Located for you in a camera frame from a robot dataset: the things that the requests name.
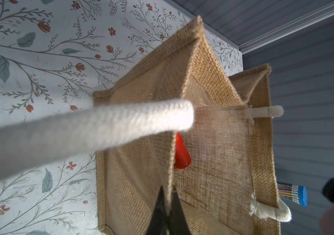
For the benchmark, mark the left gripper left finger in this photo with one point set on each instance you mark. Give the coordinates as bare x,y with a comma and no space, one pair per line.
158,222

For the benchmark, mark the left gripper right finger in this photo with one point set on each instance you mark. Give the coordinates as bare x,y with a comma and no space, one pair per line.
176,222

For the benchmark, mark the red flashlight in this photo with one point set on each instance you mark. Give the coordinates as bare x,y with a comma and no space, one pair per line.
182,156

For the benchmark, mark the brown jute tote bag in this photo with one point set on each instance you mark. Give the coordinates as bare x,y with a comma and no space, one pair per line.
225,122

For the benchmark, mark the blue lid pencil tube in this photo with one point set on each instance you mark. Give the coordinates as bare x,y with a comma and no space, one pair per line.
294,193

